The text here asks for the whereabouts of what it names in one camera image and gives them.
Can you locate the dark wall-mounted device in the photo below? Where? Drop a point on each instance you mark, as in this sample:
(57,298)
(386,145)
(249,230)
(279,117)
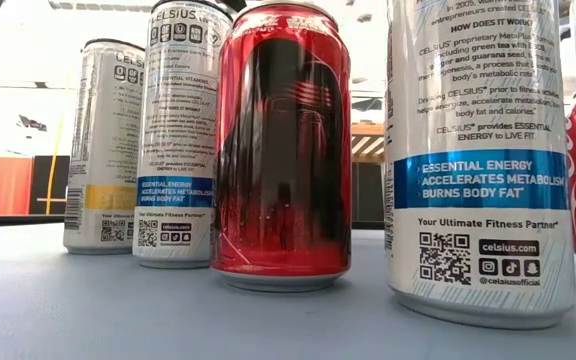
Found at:
(33,124)

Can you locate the wooden slatted shelf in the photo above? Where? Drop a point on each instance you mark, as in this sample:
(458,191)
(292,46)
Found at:
(368,131)

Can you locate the white Celsius can yellow band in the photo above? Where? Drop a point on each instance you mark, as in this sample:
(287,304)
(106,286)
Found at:
(103,150)

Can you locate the red partition panel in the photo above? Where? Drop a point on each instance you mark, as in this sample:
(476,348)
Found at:
(3,185)

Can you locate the red Star Wars cola can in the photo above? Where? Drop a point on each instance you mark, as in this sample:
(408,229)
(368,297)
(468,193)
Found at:
(283,150)

